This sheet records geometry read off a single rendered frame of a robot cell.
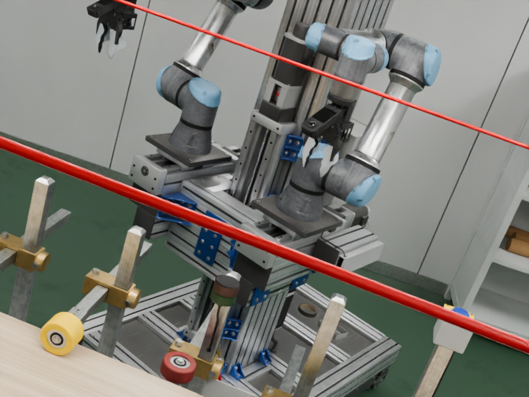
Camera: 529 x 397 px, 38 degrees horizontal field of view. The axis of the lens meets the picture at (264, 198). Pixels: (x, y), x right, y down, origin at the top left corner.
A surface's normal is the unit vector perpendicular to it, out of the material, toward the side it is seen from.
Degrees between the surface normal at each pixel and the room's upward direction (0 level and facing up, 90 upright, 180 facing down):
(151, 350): 0
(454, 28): 90
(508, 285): 90
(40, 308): 0
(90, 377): 0
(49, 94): 90
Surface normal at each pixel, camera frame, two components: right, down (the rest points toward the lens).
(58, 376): 0.29, -0.88
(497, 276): -0.14, 0.35
